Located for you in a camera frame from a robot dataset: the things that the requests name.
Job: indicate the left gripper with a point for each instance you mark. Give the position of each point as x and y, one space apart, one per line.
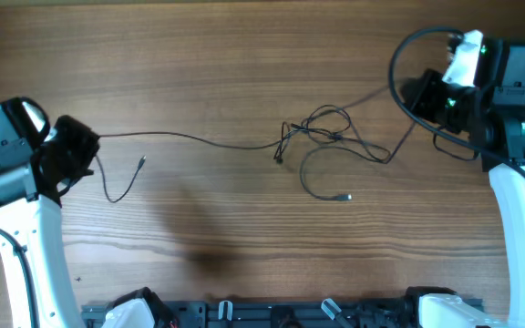
88 139

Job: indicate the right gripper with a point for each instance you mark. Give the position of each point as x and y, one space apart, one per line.
425 84

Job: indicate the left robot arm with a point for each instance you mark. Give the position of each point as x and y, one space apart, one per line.
37 280

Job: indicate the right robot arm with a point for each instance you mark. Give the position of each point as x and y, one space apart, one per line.
482 93

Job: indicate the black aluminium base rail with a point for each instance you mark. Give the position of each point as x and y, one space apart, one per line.
377 313

